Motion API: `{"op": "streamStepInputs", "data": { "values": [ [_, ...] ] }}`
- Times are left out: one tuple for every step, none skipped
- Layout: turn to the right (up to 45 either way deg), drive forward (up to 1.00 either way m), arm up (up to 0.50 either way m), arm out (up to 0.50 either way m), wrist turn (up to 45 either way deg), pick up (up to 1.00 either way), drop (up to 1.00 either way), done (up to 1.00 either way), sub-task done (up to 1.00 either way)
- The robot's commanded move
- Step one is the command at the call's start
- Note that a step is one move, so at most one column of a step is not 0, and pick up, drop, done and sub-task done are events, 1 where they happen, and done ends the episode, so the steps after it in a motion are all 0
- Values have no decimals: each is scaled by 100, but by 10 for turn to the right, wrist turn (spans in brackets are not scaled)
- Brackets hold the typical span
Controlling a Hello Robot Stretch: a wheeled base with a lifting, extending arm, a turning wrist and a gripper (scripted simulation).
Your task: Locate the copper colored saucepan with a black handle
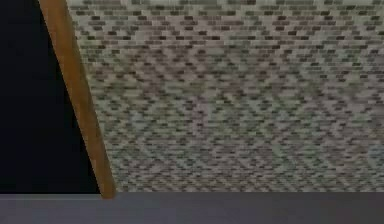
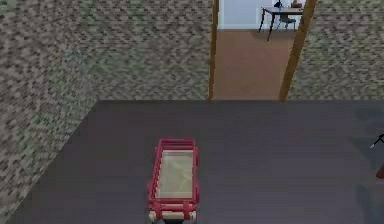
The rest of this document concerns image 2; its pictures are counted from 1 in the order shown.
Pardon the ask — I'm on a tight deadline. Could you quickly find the grey chair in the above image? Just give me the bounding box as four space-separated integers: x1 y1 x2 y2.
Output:
276 13 297 31

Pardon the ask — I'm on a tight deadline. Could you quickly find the dark table with black legs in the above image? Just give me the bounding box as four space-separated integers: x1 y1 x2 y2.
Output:
257 6 304 42

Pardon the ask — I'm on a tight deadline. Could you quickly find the red slatted frame bed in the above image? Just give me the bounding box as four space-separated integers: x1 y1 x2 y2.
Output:
146 136 201 224

